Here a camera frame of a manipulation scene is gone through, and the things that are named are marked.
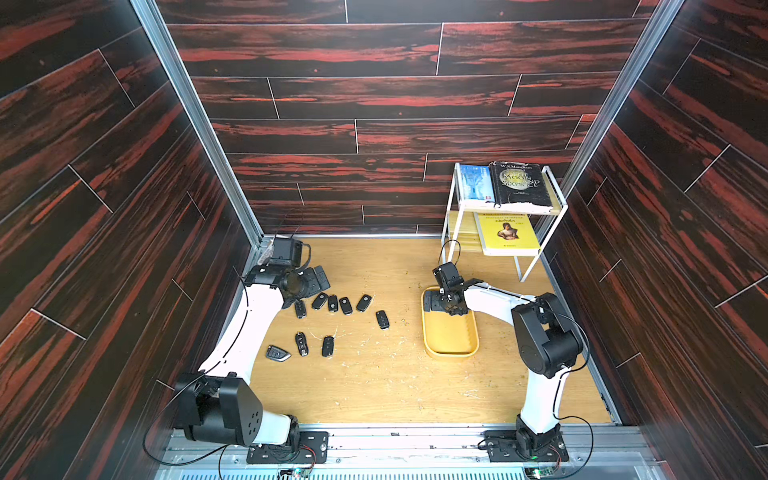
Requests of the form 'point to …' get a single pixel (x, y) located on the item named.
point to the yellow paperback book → (508, 234)
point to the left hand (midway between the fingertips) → (315, 285)
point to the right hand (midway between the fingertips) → (444, 301)
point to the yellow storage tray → (448, 336)
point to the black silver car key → (277, 354)
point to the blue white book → (476, 182)
